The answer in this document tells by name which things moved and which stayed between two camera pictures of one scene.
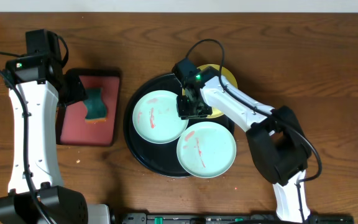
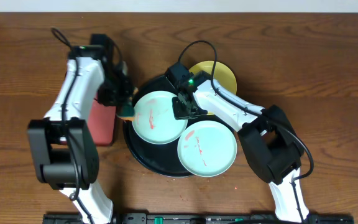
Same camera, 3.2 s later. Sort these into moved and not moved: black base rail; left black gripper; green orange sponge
Moved: left black gripper; green orange sponge
Not moved: black base rail
